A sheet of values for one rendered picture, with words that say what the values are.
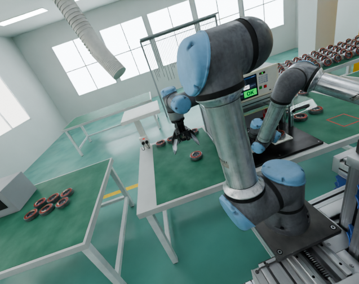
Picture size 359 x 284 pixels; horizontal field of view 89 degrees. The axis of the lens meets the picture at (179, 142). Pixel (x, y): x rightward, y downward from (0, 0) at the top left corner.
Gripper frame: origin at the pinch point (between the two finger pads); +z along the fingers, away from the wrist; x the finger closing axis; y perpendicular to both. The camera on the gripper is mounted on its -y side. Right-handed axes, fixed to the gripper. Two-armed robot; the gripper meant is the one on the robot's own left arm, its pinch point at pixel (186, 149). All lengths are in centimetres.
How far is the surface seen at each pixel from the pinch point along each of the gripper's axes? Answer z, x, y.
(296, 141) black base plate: 38, 83, -15
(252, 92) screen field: -2, 68, -41
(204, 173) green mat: 40.2, 9.4, -22.9
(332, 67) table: 40, 239, -126
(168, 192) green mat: 40.2, -21.1, -18.2
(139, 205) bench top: 40, -44, -18
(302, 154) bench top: 40, 77, -2
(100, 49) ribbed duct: -66, -34, -116
